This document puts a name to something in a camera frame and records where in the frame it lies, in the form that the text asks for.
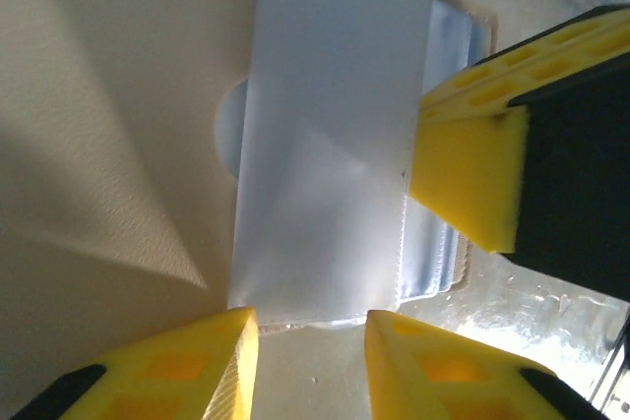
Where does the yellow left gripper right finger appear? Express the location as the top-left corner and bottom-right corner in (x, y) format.
(366, 310), (609, 420)

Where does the beige card holder wallet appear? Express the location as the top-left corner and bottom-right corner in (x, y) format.
(0, 0), (499, 391)

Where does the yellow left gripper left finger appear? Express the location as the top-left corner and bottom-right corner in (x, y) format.
(9, 306), (260, 420)

